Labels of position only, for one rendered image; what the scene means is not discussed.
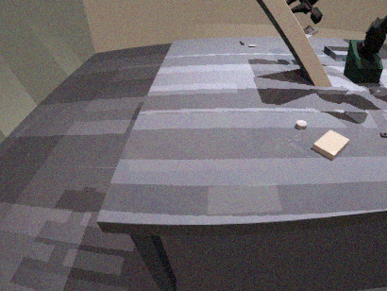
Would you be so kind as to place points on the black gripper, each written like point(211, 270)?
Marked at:
point(305, 7)

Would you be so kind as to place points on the small white cylinder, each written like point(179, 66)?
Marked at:
point(301, 124)

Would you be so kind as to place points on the beige flat square block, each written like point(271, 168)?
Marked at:
point(331, 144)

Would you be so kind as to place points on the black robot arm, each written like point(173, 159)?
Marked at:
point(376, 35)

